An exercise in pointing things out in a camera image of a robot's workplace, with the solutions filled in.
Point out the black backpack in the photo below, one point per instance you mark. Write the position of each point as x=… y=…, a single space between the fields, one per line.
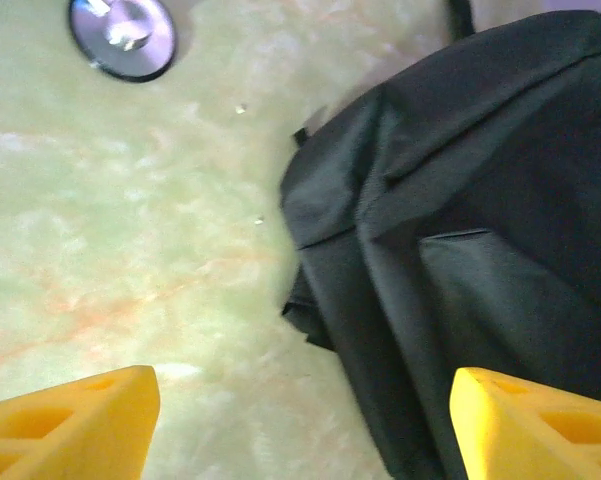
x=480 y=225

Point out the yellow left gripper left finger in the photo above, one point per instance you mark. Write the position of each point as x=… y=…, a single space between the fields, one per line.
x=65 y=430

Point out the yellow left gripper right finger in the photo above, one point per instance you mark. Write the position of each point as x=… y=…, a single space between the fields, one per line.
x=540 y=435

